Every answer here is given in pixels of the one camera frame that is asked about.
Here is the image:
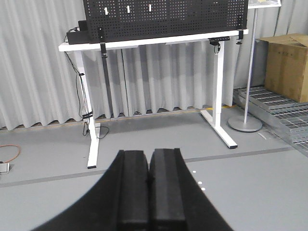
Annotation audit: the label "black pegboard clamp left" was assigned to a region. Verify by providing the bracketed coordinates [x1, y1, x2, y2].
[98, 27, 107, 59]

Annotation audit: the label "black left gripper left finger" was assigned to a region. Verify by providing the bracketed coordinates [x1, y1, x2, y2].
[35, 150, 149, 231]

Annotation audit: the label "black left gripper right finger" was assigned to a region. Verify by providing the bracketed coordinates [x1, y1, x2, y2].
[149, 148, 231, 231]

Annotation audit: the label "black box on desk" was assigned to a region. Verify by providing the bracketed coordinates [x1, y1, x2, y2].
[66, 20, 90, 45]

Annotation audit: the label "black desk control panel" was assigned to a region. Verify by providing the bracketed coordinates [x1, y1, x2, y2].
[209, 36, 230, 46]

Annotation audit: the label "black cables on desk leg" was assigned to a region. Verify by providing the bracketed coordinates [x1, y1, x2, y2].
[64, 28, 110, 140]

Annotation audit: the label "black pegboard clamp right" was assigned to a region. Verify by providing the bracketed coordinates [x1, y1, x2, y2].
[236, 14, 244, 45]

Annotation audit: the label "black perforated pegboard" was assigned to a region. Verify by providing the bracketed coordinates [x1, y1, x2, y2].
[83, 0, 248, 43]

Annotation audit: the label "grey floor socket box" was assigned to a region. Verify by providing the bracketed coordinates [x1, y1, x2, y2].
[0, 163, 10, 174]

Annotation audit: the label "grey curtain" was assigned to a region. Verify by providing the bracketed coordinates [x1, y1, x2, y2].
[0, 0, 308, 131]

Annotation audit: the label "brown cardboard box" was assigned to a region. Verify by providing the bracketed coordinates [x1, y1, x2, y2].
[258, 33, 308, 103]

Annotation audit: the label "silver sign stand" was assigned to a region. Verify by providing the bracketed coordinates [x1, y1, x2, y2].
[228, 0, 282, 132]

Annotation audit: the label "metal grating platform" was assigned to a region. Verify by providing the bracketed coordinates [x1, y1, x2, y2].
[248, 87, 308, 156]

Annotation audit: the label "orange cable on floor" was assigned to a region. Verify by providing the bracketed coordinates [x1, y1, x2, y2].
[0, 144, 21, 163]

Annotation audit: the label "white standing desk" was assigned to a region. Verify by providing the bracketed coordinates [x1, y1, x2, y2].
[58, 28, 249, 169]

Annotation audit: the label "black pegboard clamp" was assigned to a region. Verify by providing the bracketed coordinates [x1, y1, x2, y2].
[236, 14, 244, 45]
[98, 27, 107, 59]

